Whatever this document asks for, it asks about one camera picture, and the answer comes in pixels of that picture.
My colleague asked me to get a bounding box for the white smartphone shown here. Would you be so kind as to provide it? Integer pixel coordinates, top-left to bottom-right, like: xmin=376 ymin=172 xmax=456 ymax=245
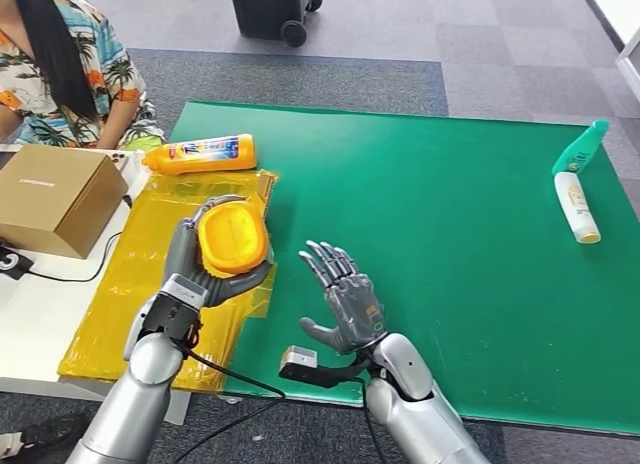
xmin=110 ymin=150 xmax=133 ymax=179

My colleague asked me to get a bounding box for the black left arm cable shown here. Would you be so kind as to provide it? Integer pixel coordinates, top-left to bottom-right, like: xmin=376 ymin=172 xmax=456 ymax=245
xmin=172 ymin=338 xmax=288 ymax=464

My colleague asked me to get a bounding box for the orange detergent bottle blue label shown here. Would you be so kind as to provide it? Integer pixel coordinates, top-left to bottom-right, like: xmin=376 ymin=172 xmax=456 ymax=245
xmin=141 ymin=133 xmax=258 ymax=178

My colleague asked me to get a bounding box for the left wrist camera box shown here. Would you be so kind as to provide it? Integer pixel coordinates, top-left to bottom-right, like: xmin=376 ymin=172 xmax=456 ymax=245
xmin=141 ymin=273 xmax=209 ymax=347

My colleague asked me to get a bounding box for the brown cardboard box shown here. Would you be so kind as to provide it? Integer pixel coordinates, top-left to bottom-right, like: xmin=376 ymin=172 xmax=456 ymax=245
xmin=0 ymin=144 xmax=130 ymax=261

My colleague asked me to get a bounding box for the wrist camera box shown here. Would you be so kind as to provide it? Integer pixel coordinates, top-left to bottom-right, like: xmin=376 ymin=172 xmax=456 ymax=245
xmin=278 ymin=345 xmax=372 ymax=390
xmin=141 ymin=273 xmax=209 ymax=347

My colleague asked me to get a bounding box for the black charger device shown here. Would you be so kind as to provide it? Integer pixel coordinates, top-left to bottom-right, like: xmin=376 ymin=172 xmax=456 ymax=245
xmin=0 ymin=243 xmax=35 ymax=282

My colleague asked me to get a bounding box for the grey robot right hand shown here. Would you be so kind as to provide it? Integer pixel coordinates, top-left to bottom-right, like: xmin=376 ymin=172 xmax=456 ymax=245
xmin=297 ymin=239 xmax=387 ymax=356

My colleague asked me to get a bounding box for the person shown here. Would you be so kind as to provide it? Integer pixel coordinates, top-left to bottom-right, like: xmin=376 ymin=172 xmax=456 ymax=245
xmin=0 ymin=0 xmax=167 ymax=152

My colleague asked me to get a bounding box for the black cable bundle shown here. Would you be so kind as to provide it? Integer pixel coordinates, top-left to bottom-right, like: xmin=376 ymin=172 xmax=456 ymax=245
xmin=0 ymin=412 xmax=92 ymax=464

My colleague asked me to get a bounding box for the white table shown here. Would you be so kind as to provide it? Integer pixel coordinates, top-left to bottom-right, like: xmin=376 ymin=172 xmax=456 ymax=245
xmin=0 ymin=142 xmax=192 ymax=427

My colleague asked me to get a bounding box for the white bottle gold cap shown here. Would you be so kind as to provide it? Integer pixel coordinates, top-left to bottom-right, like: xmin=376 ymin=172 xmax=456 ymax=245
xmin=553 ymin=171 xmax=602 ymax=246

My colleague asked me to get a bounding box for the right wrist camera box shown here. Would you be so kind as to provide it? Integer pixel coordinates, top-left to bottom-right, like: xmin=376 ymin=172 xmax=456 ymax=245
xmin=278 ymin=345 xmax=372 ymax=390

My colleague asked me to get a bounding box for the black wheeled bin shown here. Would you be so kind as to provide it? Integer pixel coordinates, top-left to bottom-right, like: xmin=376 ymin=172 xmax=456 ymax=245
xmin=227 ymin=0 xmax=324 ymax=49

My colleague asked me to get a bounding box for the green plastic bottle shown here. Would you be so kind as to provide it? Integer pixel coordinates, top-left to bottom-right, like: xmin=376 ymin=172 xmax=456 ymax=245
xmin=550 ymin=119 xmax=611 ymax=178

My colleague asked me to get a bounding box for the green table mat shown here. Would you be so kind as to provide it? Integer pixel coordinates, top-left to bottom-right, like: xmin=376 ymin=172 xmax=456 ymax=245
xmin=168 ymin=101 xmax=640 ymax=438

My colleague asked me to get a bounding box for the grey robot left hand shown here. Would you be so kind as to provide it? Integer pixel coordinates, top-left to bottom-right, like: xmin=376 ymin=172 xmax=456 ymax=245
xmin=162 ymin=193 xmax=275 ymax=311

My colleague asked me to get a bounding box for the yellow plastic-wrapped cardboard sheet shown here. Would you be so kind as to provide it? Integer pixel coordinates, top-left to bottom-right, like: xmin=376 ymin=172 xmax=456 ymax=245
xmin=57 ymin=169 xmax=279 ymax=393

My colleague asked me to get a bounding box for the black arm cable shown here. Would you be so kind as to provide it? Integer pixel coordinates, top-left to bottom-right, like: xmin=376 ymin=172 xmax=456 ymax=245
xmin=361 ymin=378 xmax=389 ymax=464
xmin=172 ymin=338 xmax=288 ymax=464

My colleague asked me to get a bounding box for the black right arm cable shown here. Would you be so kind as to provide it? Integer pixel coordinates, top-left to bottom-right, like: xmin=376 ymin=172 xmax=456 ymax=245
xmin=361 ymin=378 xmax=389 ymax=464

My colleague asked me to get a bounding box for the thin black desk cable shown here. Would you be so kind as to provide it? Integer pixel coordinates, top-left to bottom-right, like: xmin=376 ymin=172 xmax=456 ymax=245
xmin=25 ymin=194 xmax=133 ymax=285

